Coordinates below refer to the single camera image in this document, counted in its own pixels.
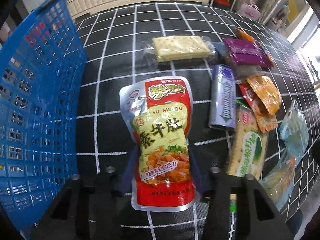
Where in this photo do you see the clear-wrapped cracker pack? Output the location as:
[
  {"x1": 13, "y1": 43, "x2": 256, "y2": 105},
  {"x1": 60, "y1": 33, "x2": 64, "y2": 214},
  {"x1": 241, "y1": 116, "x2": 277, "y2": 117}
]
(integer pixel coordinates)
[{"x1": 143, "y1": 35, "x2": 219, "y2": 67}]

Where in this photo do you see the red yellow snack pouch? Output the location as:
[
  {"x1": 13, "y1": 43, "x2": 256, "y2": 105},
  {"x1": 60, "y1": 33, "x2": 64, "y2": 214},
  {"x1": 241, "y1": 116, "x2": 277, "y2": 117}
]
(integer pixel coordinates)
[{"x1": 119, "y1": 76, "x2": 195, "y2": 212}]

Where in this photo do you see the light blue snack packet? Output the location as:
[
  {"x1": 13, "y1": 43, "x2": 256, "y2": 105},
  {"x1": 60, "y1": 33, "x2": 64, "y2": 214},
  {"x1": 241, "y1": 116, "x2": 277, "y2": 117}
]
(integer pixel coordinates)
[{"x1": 279, "y1": 99, "x2": 309, "y2": 166}]

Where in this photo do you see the green cracker pack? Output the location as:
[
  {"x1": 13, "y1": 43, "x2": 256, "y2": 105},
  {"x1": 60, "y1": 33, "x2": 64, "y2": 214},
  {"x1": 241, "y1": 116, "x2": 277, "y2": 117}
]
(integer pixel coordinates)
[{"x1": 226, "y1": 100, "x2": 269, "y2": 213}]

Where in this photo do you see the pink gift bag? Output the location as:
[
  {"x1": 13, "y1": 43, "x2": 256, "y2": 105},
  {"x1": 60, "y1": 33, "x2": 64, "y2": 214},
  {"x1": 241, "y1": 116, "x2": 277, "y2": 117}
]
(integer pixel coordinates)
[{"x1": 236, "y1": 1, "x2": 261, "y2": 21}]

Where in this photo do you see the silver purple snack tube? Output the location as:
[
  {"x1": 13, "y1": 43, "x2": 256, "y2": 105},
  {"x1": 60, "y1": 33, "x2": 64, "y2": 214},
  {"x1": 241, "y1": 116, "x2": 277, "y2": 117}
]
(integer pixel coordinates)
[{"x1": 208, "y1": 64, "x2": 236, "y2": 131}]

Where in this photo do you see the blue orange snack bag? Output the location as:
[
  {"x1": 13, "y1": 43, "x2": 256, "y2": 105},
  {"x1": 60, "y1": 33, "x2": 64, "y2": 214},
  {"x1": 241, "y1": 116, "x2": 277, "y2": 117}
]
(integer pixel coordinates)
[{"x1": 260, "y1": 152, "x2": 296, "y2": 211}]

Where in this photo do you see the red potato chip packet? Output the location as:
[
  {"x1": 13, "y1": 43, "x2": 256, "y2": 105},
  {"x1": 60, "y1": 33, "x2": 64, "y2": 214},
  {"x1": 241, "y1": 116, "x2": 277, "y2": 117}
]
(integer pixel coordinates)
[{"x1": 238, "y1": 82, "x2": 278, "y2": 133}]

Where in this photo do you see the blue plastic basket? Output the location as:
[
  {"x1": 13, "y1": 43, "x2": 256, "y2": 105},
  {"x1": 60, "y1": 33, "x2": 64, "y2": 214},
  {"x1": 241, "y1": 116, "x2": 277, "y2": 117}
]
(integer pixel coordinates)
[{"x1": 1, "y1": 0, "x2": 87, "y2": 230}]

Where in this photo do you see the black white grid tablecloth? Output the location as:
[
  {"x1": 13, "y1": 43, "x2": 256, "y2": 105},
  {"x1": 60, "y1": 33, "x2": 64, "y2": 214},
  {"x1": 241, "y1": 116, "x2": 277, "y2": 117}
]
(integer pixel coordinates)
[{"x1": 72, "y1": 2, "x2": 320, "y2": 240}]

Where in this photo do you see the purple snack packet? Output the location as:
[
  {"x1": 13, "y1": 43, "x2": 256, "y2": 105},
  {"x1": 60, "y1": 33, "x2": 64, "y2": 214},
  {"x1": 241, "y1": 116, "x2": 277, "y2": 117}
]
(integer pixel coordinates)
[{"x1": 222, "y1": 38, "x2": 274, "y2": 68}]

